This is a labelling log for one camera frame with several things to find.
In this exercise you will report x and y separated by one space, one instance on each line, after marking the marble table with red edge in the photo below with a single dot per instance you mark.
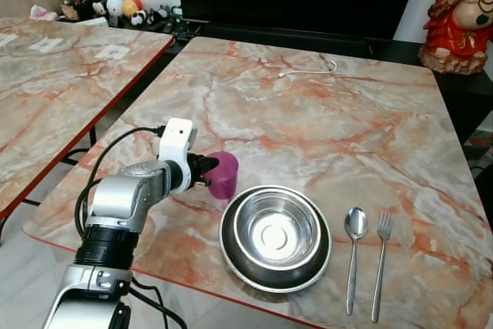
54 98

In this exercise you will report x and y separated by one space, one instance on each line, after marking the purple plastic cup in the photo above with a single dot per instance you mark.
226 179

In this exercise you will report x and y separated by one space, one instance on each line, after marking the small panda plush toy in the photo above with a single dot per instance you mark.
138 18

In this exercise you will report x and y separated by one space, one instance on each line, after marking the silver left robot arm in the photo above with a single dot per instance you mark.
123 198

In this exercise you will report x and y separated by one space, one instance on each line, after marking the dark steel plate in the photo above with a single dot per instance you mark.
235 263

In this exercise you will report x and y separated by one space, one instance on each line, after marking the white round plush toy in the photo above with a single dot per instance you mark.
115 5

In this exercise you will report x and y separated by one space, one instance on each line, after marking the pink white plastic bag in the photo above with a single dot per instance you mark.
42 13

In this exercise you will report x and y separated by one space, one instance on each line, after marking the orange yellow round plush toy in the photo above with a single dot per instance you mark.
133 5

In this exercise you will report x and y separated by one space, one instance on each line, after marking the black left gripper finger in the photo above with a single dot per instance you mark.
204 181
210 162

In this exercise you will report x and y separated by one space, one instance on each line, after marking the steel spoon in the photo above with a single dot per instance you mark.
356 223

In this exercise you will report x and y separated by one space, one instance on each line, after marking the red laughing Buddha statue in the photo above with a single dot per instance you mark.
458 32

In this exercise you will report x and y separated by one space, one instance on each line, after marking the shiny steel bowl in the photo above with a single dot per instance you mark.
276 229

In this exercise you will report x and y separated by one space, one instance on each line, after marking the black plush toy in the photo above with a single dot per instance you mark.
88 7

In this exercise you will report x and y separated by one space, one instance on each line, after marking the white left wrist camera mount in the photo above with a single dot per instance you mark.
176 140

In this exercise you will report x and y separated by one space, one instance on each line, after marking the white printed paper slip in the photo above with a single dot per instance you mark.
46 45
112 52

